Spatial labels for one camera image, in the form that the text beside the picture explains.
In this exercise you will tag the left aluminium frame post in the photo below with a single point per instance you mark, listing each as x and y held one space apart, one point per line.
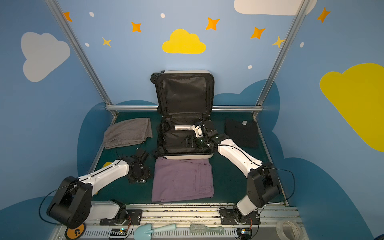
64 24

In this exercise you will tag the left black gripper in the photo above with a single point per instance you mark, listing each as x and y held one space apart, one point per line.
137 176

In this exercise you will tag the aluminium frame post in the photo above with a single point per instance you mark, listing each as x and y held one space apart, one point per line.
284 49
64 24

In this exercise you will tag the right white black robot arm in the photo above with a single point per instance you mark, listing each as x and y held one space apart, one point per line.
262 178

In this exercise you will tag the yellow toy shovel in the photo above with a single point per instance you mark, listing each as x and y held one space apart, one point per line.
107 164

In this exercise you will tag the right aluminium frame post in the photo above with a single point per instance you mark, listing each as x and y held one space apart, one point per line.
284 49

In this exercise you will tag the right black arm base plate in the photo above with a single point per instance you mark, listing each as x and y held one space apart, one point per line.
228 216

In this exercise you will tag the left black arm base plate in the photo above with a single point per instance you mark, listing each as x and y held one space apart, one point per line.
135 216

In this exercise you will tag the right small circuit board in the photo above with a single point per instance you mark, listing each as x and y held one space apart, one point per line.
243 234

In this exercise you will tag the white hard-shell suitcase black lining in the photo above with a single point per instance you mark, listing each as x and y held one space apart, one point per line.
185 97

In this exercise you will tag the left small circuit board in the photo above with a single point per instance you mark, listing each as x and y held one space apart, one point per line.
118 234

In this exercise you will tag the white plastic bottle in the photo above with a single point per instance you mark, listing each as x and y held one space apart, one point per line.
184 127

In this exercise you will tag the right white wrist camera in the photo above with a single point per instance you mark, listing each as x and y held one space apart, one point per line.
199 130

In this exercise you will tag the black t-shirt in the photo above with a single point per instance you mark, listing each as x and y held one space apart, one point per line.
243 133

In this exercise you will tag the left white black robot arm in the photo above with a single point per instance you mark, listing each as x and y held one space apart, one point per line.
72 204

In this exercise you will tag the orange black round disc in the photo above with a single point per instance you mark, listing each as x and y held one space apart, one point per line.
74 234

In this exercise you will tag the teal toy shovel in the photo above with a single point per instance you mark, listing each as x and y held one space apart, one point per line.
145 232

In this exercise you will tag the grey folded towel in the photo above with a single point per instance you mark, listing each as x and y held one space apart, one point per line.
128 133

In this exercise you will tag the purple trousers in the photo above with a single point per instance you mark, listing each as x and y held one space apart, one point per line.
182 180

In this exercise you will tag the pale green hair brush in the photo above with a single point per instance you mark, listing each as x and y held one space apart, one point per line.
203 229

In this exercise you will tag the small black silver device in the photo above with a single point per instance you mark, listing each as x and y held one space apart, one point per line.
141 181

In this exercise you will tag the small circuit board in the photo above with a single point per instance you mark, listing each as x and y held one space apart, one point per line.
243 234
118 234

